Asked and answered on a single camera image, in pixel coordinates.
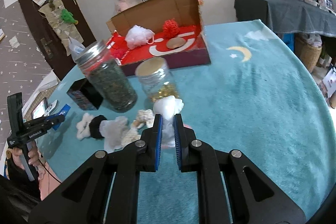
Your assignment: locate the white fluffy star scrunchie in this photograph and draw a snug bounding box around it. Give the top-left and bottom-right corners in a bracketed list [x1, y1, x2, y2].
[76, 113, 94, 140]

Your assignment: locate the cream lace scrunchie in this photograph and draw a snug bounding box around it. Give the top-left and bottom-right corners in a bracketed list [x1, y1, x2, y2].
[121, 109, 154, 147]

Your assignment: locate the sheer white organza scrunchie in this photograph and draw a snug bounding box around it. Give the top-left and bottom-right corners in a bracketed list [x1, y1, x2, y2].
[99, 116, 129, 153]

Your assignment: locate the black fuzzy scrunchie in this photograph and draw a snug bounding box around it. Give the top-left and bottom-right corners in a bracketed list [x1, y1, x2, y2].
[89, 115, 106, 139]

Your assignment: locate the white cloth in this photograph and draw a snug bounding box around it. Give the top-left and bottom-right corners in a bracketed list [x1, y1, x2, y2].
[153, 96, 184, 147]

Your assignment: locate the round tan powder puff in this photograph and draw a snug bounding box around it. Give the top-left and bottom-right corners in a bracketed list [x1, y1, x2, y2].
[166, 37, 186, 50]

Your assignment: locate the white mesh bath pouf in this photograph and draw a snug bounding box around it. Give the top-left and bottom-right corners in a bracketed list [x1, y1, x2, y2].
[125, 25, 155, 50]

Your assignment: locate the red mesh bath pouf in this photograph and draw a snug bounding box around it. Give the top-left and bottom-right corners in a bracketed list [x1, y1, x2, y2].
[162, 19, 180, 39]

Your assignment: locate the person's left hand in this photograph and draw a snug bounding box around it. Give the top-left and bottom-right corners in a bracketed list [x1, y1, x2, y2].
[11, 140, 40, 170]

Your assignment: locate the smartphone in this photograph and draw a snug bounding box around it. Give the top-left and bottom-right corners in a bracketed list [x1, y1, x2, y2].
[31, 97, 49, 119]

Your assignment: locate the white power bank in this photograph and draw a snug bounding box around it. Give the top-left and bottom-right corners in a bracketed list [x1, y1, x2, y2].
[44, 100, 59, 117]

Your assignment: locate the black colourful tin box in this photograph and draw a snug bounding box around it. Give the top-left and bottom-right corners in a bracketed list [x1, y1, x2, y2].
[67, 78, 104, 110]

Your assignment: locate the tall jar of tea leaves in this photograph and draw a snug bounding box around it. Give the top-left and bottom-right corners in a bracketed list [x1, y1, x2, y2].
[75, 40, 137, 113]

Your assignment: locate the white plastic bag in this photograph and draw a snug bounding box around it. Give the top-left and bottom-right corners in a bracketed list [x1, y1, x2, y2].
[68, 37, 85, 62]

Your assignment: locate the small jar of gold capsules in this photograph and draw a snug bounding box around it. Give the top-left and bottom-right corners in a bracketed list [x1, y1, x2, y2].
[135, 57, 179, 102]

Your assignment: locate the hanging fabric organizer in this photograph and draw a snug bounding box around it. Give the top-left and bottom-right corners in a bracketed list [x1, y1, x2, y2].
[39, 0, 84, 56]

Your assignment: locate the green plush toy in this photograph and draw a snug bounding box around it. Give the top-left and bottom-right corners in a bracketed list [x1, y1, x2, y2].
[60, 9, 78, 24]

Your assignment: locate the cardboard box with red liner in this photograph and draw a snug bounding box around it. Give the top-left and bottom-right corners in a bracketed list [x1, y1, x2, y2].
[106, 0, 211, 76]

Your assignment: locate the dark brown door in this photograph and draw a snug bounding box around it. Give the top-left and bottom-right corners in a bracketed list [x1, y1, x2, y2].
[18, 0, 96, 79]

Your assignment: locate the wicker basket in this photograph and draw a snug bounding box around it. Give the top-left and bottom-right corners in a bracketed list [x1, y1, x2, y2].
[294, 33, 322, 73]

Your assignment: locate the side table with grey cloth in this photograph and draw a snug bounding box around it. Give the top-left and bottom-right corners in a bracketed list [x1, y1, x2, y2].
[234, 0, 335, 38]

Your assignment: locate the pink bunny plush on wall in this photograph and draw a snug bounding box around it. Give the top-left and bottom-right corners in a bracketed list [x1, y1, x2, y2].
[115, 0, 135, 13]

